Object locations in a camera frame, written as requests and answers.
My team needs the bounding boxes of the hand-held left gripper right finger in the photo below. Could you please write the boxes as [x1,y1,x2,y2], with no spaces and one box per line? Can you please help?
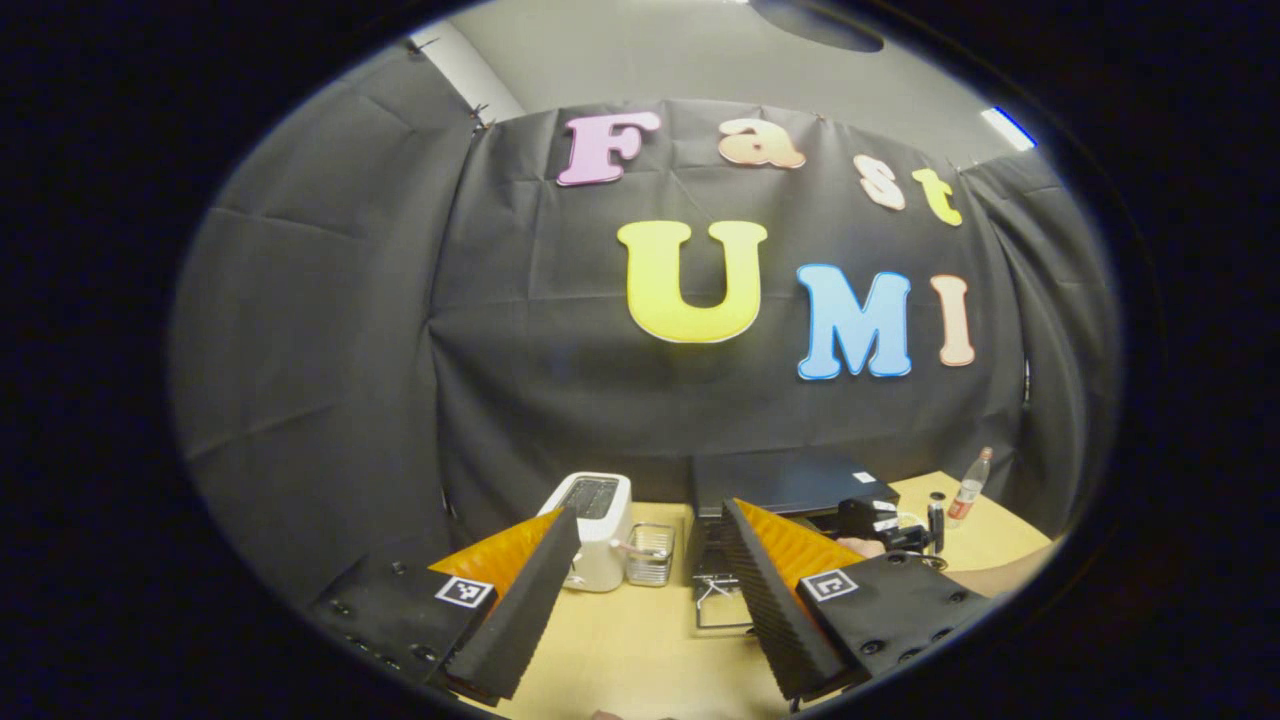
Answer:
[720,499,1001,701]

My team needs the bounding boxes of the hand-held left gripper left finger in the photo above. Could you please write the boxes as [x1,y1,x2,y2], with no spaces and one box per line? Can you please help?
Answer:
[310,507,581,701]

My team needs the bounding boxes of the black electric oven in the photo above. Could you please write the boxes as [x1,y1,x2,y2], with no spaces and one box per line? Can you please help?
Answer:
[686,452,901,633]

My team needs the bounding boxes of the clear plastic water bottle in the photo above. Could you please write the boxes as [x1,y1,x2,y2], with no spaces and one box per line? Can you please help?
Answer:
[947,447,994,529]

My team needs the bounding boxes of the white toaster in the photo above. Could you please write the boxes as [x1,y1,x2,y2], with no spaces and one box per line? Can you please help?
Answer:
[537,472,633,593]

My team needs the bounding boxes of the clear ribbed glass container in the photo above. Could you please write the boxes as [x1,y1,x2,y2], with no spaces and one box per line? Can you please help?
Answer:
[626,523,676,588]

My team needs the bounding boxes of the black backdrop cloth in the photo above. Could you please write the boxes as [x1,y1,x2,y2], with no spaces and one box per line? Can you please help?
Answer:
[170,45,1121,606]

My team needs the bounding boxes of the small ceiling light panel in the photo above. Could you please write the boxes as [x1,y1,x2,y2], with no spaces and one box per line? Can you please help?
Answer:
[980,106,1038,152]

